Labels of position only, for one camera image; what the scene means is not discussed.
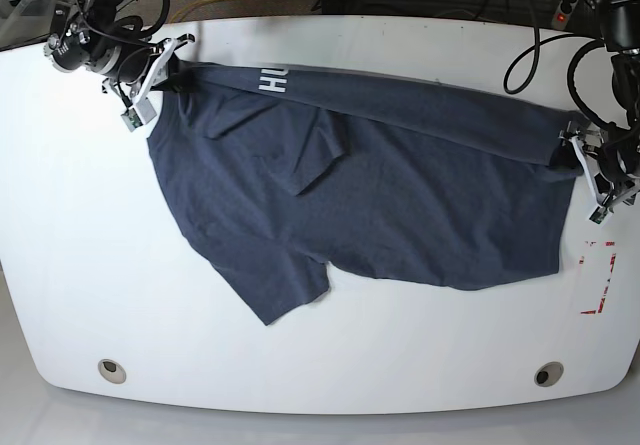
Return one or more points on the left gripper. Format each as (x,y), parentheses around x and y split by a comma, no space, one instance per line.
(610,162)

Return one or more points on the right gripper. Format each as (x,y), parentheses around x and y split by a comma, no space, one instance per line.
(128,68)

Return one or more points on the dark blue T-shirt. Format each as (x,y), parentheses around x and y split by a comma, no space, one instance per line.
(273,176)

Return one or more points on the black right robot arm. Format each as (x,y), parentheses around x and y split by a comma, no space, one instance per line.
(90,34)

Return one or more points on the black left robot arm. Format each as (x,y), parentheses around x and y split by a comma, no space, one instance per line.
(618,23)

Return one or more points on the red tape marking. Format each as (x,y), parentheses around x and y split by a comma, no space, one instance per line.
(593,278)

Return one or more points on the right table grommet hole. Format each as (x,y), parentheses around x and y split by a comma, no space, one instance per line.
(549,374)

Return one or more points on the table grommet hole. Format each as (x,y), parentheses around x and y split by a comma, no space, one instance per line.
(549,374)
(112,372)

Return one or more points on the left table grommet hole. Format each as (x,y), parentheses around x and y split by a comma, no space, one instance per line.
(112,372)

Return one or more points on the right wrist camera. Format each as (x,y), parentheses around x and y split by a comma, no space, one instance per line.
(138,115)

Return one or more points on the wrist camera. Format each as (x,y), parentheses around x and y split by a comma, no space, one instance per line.
(138,115)
(599,215)

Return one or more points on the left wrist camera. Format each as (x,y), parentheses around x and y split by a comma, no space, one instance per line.
(599,215)

